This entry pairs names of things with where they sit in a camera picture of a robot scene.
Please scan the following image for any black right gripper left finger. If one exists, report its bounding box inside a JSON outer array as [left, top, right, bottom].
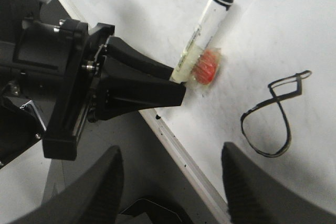
[[11, 146, 124, 223]]

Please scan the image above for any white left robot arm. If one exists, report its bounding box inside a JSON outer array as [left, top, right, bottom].
[[1, 0, 186, 167]]

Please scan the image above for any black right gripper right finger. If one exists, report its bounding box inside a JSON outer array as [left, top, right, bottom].
[[221, 142, 335, 223]]

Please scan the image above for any white whiteboard with aluminium frame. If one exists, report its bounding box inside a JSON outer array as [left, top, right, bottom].
[[59, 0, 335, 223]]

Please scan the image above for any red magnet taped to marker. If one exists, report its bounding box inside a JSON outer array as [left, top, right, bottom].
[[191, 48, 222, 86]]

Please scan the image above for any white black whiteboard marker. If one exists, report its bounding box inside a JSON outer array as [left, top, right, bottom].
[[170, 0, 234, 83]]

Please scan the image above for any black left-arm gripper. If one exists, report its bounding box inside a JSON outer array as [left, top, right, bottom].
[[1, 18, 186, 161]]

